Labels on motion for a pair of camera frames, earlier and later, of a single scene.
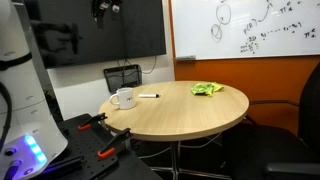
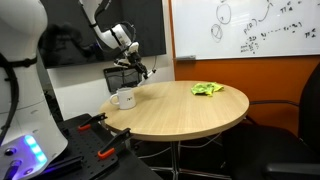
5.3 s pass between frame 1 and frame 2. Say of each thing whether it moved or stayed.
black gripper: moved
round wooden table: stayed
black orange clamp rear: stayed
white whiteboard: stayed
